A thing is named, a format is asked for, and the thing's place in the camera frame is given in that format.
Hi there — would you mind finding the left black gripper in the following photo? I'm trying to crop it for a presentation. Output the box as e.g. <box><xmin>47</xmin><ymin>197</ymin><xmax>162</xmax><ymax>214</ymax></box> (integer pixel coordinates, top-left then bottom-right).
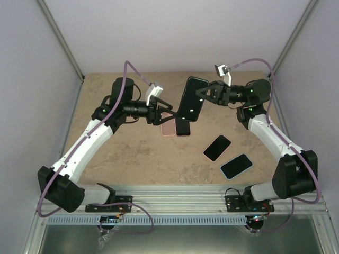
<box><xmin>124</xmin><ymin>97</ymin><xmax>177</xmax><ymax>126</ymax></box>

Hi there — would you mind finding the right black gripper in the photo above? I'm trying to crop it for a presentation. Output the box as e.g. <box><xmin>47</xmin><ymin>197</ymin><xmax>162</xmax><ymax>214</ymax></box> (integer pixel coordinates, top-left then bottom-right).
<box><xmin>195</xmin><ymin>80</ymin><xmax>249</xmax><ymax>106</ymax></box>

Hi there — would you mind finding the phone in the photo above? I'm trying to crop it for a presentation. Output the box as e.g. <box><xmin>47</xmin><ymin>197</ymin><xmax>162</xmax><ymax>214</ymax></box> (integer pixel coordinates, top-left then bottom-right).
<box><xmin>203</xmin><ymin>135</ymin><xmax>231</xmax><ymax>161</ymax></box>
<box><xmin>220</xmin><ymin>154</ymin><xmax>253</xmax><ymax>180</ymax></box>
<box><xmin>177</xmin><ymin>76</ymin><xmax>209</xmax><ymax>122</ymax></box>

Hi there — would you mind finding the light pink phone case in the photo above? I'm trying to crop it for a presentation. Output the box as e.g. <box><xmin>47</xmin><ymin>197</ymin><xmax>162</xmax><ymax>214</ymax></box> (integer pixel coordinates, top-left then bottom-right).
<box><xmin>160</xmin><ymin>119</ymin><xmax>176</xmax><ymax>137</ymax></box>

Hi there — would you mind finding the black smartphone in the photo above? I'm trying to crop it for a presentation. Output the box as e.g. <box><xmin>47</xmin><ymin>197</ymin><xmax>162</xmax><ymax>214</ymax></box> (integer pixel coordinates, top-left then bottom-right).
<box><xmin>175</xmin><ymin>118</ymin><xmax>191</xmax><ymax>137</ymax></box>

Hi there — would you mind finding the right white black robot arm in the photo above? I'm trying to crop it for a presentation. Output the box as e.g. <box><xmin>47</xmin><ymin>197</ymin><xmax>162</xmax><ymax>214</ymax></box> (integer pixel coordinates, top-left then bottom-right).
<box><xmin>195</xmin><ymin>79</ymin><xmax>320</xmax><ymax>211</ymax></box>

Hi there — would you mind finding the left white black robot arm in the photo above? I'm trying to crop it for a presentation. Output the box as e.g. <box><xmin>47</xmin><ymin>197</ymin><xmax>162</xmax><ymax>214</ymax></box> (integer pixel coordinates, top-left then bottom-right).
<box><xmin>38</xmin><ymin>77</ymin><xmax>175</xmax><ymax>216</ymax></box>

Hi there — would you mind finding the phone in pink case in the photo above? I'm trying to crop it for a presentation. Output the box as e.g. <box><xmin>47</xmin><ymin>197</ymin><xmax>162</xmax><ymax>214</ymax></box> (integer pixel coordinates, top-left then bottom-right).
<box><xmin>203</xmin><ymin>135</ymin><xmax>231</xmax><ymax>161</ymax></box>

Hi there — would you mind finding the phone in blue case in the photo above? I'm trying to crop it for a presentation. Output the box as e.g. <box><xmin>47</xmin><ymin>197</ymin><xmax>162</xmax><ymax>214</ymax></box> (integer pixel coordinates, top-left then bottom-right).
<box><xmin>220</xmin><ymin>154</ymin><xmax>253</xmax><ymax>180</ymax></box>

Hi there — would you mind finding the left small circuit board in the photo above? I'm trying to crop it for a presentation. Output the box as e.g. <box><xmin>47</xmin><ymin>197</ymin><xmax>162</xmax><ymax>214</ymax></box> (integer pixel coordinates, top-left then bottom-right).
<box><xmin>99</xmin><ymin>214</ymin><xmax>123</xmax><ymax>224</ymax></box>

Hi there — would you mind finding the small circuit board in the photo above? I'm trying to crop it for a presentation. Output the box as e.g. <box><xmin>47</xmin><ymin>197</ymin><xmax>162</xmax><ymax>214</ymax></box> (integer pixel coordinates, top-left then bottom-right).
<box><xmin>249</xmin><ymin>215</ymin><xmax>267</xmax><ymax>222</ymax></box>
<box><xmin>99</xmin><ymin>214</ymin><xmax>123</xmax><ymax>224</ymax></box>

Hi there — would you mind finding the right small circuit board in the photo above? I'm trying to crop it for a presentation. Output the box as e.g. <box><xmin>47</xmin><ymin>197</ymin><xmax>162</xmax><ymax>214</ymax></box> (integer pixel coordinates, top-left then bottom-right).
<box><xmin>249</xmin><ymin>215</ymin><xmax>267</xmax><ymax>222</ymax></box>

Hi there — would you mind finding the clear plastic bag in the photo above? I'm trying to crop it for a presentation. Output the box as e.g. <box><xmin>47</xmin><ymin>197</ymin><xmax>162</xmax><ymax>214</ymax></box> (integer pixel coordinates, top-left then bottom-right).
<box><xmin>97</xmin><ymin>230</ymin><xmax>114</xmax><ymax>250</ymax></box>

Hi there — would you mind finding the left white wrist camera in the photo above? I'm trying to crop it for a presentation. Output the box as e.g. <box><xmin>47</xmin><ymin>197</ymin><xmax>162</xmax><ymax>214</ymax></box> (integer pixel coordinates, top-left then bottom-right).
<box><xmin>145</xmin><ymin>83</ymin><xmax>163</xmax><ymax>106</ymax></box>

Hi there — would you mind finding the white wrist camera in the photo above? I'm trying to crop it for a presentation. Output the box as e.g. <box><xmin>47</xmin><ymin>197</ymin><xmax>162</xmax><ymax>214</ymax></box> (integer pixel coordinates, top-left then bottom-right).
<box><xmin>145</xmin><ymin>83</ymin><xmax>163</xmax><ymax>106</ymax></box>
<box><xmin>215</xmin><ymin>64</ymin><xmax>231</xmax><ymax>87</ymax></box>

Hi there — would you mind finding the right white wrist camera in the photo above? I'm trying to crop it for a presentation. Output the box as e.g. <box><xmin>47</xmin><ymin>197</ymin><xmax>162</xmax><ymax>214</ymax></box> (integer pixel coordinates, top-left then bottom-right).
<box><xmin>215</xmin><ymin>64</ymin><xmax>231</xmax><ymax>87</ymax></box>

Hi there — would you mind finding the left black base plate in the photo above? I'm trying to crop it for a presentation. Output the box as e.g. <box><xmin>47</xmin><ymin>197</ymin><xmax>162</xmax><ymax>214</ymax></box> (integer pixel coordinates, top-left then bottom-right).
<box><xmin>85</xmin><ymin>195</ymin><xmax>133</xmax><ymax>213</ymax></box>

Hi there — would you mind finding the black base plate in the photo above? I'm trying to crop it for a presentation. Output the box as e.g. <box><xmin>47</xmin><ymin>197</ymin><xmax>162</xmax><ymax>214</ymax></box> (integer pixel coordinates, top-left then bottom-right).
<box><xmin>85</xmin><ymin>195</ymin><xmax>133</xmax><ymax>213</ymax></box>
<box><xmin>225</xmin><ymin>195</ymin><xmax>275</xmax><ymax>213</ymax></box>

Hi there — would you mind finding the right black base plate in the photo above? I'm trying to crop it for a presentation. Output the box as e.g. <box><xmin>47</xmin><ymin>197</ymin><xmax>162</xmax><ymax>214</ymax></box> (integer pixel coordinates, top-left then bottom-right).
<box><xmin>225</xmin><ymin>195</ymin><xmax>275</xmax><ymax>213</ymax></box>

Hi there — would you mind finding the right aluminium corner post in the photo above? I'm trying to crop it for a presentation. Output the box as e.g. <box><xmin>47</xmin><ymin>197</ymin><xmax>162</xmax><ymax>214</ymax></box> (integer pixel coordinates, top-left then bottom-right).
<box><xmin>272</xmin><ymin>0</ymin><xmax>320</xmax><ymax>74</ymax></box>

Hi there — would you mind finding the aluminium corner post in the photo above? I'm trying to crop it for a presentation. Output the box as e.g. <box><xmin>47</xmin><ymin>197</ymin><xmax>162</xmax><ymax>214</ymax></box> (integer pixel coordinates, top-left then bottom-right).
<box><xmin>272</xmin><ymin>0</ymin><xmax>320</xmax><ymax>74</ymax></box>
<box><xmin>36</xmin><ymin>0</ymin><xmax>85</xmax><ymax>83</ymax></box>

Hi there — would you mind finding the left aluminium corner post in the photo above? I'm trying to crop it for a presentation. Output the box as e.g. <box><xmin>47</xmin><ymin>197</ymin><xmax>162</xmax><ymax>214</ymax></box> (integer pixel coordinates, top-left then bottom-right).
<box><xmin>36</xmin><ymin>0</ymin><xmax>85</xmax><ymax>83</ymax></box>

